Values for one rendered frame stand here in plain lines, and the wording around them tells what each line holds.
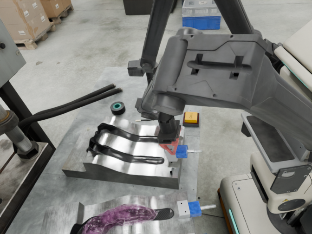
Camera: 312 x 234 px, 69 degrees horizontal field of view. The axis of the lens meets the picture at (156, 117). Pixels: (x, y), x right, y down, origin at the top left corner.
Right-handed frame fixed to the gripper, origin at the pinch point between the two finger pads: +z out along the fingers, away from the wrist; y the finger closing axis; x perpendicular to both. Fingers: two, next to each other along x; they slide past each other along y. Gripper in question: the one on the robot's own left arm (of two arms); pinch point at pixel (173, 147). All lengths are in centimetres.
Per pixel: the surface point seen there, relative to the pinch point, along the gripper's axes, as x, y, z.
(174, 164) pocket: -2.0, -1.5, 10.5
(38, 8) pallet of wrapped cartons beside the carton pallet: -283, -307, -44
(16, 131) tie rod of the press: -71, -2, -11
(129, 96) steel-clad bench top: -37, -50, 4
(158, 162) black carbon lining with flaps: -8.0, 0.2, 7.6
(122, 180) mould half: -23.3, 5.8, 12.4
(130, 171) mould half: -18.3, 5.3, 6.8
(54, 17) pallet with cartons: -303, -363, -20
